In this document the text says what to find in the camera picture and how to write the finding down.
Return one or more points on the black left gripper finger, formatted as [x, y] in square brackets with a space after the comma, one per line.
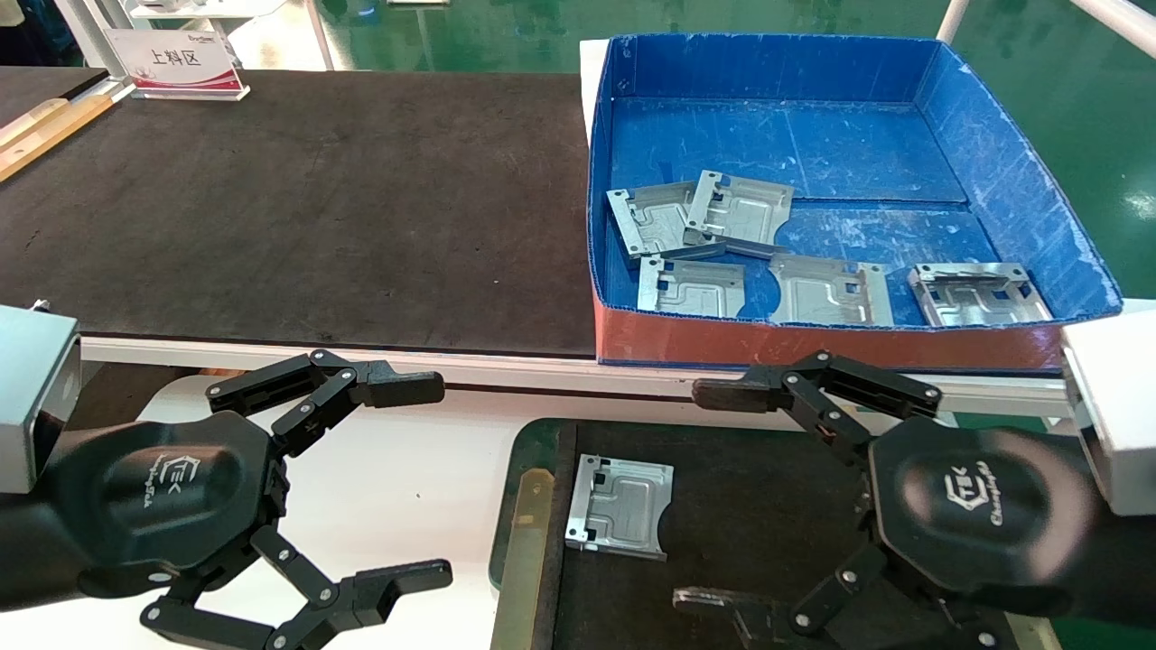
[397, 388]

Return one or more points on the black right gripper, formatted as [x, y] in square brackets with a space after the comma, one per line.
[975, 506]

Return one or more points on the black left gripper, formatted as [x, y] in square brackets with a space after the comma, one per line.
[153, 496]

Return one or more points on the stamped metal bracket plate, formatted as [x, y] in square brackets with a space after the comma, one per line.
[650, 221]
[822, 293]
[691, 289]
[623, 510]
[980, 302]
[745, 212]

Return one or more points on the black container tray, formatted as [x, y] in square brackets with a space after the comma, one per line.
[741, 506]

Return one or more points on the olive flat metal strip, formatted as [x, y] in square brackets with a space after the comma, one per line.
[528, 542]

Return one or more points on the black felt table mat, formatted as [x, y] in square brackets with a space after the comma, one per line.
[316, 208]

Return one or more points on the blue corrugated box red side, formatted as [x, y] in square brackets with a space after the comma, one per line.
[813, 144]

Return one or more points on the white red acrylic sign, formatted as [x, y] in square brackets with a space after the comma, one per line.
[181, 59]

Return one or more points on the brown wooden stick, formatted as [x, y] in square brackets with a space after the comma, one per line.
[54, 137]

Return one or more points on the light wooden stick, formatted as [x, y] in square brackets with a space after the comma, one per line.
[27, 125]

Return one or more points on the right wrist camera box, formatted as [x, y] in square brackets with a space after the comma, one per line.
[1115, 415]

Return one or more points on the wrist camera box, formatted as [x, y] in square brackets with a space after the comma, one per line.
[1115, 415]
[32, 397]

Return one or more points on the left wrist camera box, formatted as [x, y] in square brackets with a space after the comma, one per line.
[32, 397]

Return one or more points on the grey metal tube frame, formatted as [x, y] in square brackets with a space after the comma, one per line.
[86, 32]

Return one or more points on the white pipe rail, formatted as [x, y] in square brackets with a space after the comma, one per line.
[953, 18]

